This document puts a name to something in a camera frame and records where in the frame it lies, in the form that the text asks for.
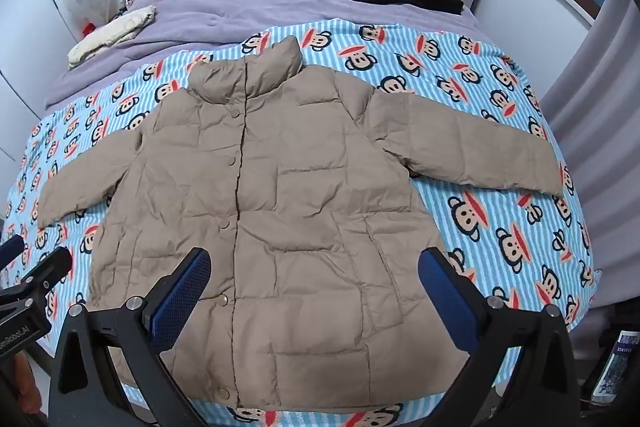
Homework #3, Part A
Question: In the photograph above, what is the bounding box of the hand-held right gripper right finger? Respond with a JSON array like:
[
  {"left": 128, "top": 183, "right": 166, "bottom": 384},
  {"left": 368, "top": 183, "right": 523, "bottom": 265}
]
[{"left": 417, "top": 247, "right": 596, "bottom": 427}]

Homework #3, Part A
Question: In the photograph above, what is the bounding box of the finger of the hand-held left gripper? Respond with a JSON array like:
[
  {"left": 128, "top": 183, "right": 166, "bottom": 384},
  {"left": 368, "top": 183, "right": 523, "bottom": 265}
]
[
  {"left": 10, "top": 247, "right": 74, "bottom": 314},
  {"left": 0, "top": 234, "right": 26, "bottom": 274}
]

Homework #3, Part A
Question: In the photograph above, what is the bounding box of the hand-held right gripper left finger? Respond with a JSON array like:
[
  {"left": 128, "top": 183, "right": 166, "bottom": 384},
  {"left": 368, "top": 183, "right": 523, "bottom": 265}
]
[{"left": 47, "top": 247, "right": 213, "bottom": 427}]

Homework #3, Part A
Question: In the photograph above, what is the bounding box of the beige puffer jacket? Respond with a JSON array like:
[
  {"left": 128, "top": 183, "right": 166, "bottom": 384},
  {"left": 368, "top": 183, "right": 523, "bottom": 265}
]
[{"left": 36, "top": 36, "right": 567, "bottom": 410}]

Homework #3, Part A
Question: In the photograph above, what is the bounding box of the person's left forearm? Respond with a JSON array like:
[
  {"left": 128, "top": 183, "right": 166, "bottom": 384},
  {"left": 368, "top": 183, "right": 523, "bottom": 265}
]
[{"left": 11, "top": 352, "right": 45, "bottom": 427}]

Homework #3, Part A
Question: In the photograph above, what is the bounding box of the striped monkey print blanket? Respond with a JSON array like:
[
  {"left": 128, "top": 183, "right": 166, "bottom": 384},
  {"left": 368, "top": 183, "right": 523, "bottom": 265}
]
[{"left": 0, "top": 19, "right": 603, "bottom": 427}]

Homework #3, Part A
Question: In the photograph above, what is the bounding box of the printed package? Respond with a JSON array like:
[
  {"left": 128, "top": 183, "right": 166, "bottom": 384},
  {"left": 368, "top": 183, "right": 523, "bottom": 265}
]
[{"left": 592, "top": 329, "right": 640, "bottom": 405}]

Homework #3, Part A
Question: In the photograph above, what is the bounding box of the white wardrobe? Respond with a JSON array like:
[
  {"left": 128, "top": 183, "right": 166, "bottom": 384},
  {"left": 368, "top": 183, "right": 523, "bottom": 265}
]
[{"left": 0, "top": 0, "right": 81, "bottom": 168}]

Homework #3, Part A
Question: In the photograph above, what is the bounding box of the grey curtain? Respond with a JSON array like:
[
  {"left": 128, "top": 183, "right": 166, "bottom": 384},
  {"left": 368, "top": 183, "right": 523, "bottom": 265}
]
[{"left": 540, "top": 0, "right": 640, "bottom": 308}]

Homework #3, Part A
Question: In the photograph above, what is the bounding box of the cream folded jacket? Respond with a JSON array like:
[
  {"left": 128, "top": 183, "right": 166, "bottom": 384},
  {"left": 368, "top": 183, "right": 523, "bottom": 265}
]
[{"left": 67, "top": 5, "right": 157, "bottom": 68}]

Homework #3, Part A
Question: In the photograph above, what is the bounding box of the purple duvet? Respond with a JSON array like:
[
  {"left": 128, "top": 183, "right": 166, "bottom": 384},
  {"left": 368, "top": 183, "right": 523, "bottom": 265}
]
[{"left": 44, "top": 0, "right": 481, "bottom": 110}]

